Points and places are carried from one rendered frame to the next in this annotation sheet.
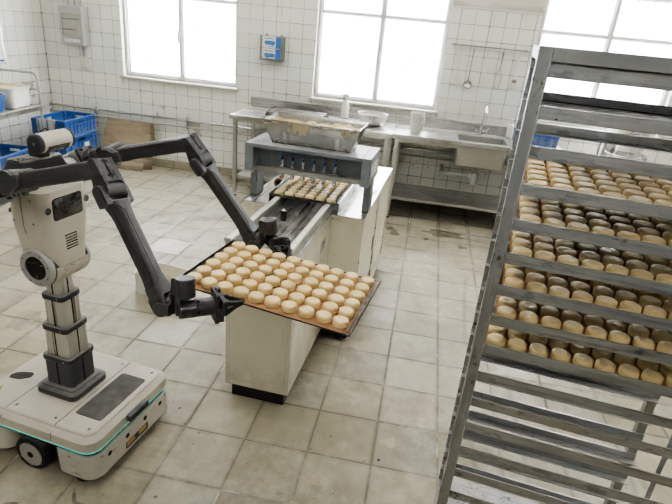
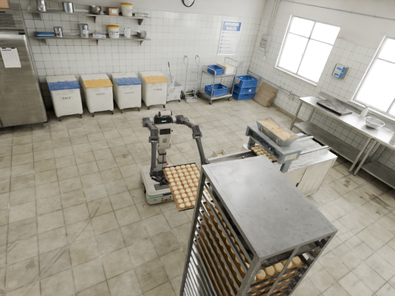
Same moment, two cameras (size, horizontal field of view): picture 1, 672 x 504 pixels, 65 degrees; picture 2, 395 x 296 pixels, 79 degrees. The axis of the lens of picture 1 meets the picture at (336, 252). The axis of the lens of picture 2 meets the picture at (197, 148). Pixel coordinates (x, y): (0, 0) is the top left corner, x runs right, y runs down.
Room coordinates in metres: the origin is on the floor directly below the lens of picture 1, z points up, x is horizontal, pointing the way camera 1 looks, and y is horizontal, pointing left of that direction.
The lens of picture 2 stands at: (0.38, -1.22, 2.75)
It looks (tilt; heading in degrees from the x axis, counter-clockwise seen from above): 34 degrees down; 47
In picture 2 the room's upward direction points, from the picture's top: 9 degrees clockwise
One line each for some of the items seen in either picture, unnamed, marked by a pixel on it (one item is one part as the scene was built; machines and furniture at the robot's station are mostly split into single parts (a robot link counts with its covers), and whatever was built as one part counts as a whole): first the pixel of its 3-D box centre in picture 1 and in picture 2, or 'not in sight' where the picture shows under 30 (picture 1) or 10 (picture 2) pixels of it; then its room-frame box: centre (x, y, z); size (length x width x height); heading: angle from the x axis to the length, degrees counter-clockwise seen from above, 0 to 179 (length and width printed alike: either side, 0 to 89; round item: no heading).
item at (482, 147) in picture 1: (391, 153); (376, 145); (5.64, -0.49, 0.61); 3.40 x 0.70 x 1.22; 82
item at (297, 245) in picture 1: (338, 194); (280, 159); (3.10, 0.02, 0.87); 2.01 x 0.03 x 0.07; 169
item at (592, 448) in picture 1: (540, 434); not in sight; (1.55, -0.81, 0.51); 0.64 x 0.03 x 0.03; 74
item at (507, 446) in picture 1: (535, 453); not in sight; (1.55, -0.81, 0.42); 0.64 x 0.03 x 0.03; 74
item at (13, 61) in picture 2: not in sight; (10, 57); (0.60, 3.64, 1.39); 0.22 x 0.03 x 0.31; 172
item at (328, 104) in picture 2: (298, 112); (334, 106); (5.77, 0.55, 0.93); 0.60 x 0.40 x 0.01; 83
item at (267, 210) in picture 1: (293, 187); (266, 147); (3.16, 0.30, 0.87); 2.01 x 0.03 x 0.07; 169
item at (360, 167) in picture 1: (312, 173); (270, 147); (3.02, 0.18, 1.01); 0.72 x 0.33 x 0.34; 79
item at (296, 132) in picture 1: (315, 132); (275, 132); (3.02, 0.18, 1.25); 0.56 x 0.29 x 0.14; 79
